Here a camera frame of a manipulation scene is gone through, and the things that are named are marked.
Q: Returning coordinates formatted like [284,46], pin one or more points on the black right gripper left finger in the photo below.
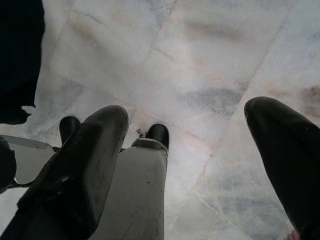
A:
[87,162]

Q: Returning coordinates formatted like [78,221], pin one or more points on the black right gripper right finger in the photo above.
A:
[282,162]

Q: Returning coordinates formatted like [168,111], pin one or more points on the grey robot right leg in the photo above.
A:
[140,187]

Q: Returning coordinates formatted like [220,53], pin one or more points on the black cloth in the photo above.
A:
[17,62]

